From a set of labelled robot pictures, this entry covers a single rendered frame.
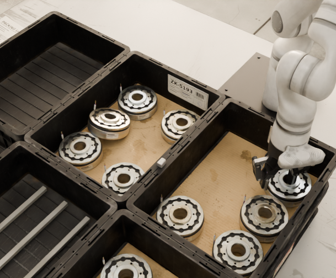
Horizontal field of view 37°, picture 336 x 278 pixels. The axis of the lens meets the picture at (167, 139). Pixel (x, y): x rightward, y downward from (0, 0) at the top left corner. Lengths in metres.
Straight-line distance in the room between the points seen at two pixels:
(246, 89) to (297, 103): 0.57
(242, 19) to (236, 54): 1.40
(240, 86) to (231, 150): 0.33
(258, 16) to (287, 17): 1.90
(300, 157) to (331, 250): 0.36
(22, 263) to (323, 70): 0.70
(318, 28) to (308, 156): 0.24
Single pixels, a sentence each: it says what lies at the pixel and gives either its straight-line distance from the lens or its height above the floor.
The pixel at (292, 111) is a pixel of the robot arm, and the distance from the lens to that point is 0.96.
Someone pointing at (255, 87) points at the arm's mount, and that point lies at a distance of 1.53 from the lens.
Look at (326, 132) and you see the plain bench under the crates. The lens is 1.53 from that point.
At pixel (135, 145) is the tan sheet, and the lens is 1.25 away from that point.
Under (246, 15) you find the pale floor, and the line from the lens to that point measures 3.16.
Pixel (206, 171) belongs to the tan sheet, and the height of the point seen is 0.83.
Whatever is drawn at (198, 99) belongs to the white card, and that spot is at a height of 0.89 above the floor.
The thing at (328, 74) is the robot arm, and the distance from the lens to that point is 0.90.
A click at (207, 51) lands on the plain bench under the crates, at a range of 1.73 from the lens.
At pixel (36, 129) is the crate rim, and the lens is 1.19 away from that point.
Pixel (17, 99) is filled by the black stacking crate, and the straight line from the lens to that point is 1.42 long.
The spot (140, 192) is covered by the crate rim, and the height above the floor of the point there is 0.93.
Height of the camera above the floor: 1.78
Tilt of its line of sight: 49 degrees down
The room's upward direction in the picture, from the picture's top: straight up
